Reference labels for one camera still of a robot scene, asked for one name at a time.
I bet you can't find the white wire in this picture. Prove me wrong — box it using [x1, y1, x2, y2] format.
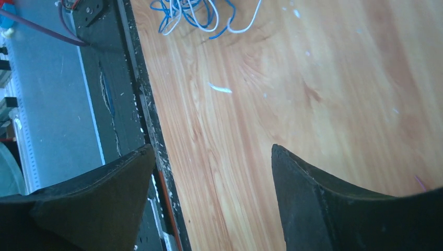
[162, 0, 263, 36]

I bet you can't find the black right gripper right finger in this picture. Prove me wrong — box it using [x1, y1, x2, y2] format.
[272, 144, 442, 250]

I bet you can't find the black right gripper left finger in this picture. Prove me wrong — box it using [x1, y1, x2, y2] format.
[1, 144, 156, 250]

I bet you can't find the blue wire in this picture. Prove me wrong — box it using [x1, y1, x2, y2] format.
[149, 0, 237, 40]

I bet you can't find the white wire scrap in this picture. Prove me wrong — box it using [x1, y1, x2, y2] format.
[208, 83, 232, 94]

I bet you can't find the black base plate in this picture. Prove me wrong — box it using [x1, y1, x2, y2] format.
[73, 1, 191, 250]

